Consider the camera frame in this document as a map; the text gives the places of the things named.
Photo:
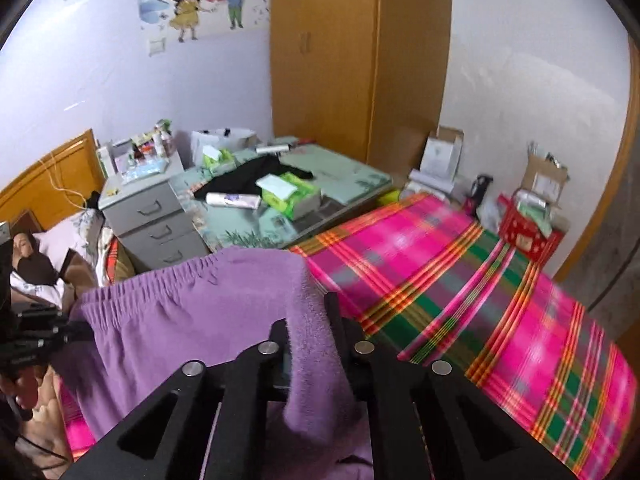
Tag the black cloth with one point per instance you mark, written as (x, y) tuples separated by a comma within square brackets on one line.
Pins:
[(250, 175)]

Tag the small green tissue pack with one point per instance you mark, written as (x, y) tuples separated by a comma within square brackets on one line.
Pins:
[(220, 160)]

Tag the grey drawer cabinet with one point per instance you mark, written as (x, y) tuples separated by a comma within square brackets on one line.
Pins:
[(150, 210)]

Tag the wooden wardrobe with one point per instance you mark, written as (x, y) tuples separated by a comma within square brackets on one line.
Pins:
[(325, 60)]

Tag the pink plaid blanket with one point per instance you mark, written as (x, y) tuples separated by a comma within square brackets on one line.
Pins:
[(450, 270)]

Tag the silver foil roll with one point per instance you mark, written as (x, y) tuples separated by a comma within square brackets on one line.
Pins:
[(272, 149)]

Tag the open cardboard box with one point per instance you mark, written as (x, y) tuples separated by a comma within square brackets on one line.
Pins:
[(542, 177)]

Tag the white wall switch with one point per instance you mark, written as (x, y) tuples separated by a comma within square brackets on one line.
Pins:
[(156, 46)]

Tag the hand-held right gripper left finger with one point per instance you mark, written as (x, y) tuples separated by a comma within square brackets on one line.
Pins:
[(275, 355)]

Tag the white open box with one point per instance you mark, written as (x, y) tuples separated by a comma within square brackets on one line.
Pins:
[(440, 157)]

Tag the white pillow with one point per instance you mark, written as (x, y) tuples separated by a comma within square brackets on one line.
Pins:
[(65, 235)]

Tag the red gift box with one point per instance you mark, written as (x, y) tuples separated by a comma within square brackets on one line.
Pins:
[(525, 232)]

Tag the cartoon wall sticker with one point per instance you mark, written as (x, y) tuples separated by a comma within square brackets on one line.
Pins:
[(187, 0)]

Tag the person's left hand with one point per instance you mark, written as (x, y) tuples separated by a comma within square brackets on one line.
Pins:
[(20, 390)]

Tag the floral glass-top table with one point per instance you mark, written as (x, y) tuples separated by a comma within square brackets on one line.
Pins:
[(340, 170)]

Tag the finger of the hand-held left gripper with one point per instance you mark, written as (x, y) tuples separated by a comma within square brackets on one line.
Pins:
[(80, 334)]

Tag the white paper bag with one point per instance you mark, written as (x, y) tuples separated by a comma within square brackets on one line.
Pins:
[(200, 142)]

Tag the white plastic pack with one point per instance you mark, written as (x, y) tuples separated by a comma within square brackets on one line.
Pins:
[(232, 201)]

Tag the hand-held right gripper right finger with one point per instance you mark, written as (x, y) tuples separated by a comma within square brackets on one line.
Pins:
[(360, 365)]

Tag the cluster of toiletry bottles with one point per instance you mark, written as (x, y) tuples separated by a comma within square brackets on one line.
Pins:
[(150, 147)]

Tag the purple fleece pants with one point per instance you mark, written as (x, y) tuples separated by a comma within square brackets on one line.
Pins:
[(200, 300)]

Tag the large green tissue pack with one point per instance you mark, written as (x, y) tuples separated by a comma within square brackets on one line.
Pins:
[(295, 200)]

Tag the wooden bed headboard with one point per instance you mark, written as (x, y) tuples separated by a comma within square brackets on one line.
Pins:
[(45, 180)]

